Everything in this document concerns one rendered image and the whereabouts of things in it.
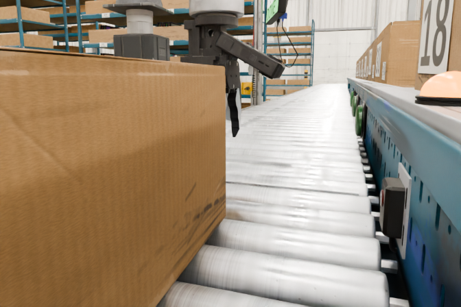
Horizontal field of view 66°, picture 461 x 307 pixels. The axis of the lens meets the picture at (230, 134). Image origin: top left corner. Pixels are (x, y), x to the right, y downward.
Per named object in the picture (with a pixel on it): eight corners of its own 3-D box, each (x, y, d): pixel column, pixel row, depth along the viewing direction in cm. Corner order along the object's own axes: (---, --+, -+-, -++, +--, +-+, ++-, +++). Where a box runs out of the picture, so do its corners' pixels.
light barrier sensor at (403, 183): (374, 236, 30) (379, 161, 29) (394, 239, 30) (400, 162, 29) (379, 266, 26) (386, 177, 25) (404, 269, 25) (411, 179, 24)
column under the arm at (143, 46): (101, 115, 145) (96, 32, 140) (133, 109, 170) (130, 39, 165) (159, 116, 139) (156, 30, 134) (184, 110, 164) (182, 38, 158)
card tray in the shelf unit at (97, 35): (88, 44, 258) (87, 29, 257) (114, 47, 287) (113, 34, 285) (136, 42, 246) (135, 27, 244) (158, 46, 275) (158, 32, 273)
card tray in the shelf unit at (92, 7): (85, 16, 255) (84, 1, 253) (112, 21, 283) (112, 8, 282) (132, 12, 241) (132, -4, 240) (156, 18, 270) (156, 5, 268)
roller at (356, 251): (3, 183, 51) (-28, 204, 47) (396, 230, 35) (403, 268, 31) (16, 210, 53) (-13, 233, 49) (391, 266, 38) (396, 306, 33)
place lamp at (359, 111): (353, 133, 84) (355, 103, 83) (359, 133, 84) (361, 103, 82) (354, 138, 77) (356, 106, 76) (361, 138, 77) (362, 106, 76)
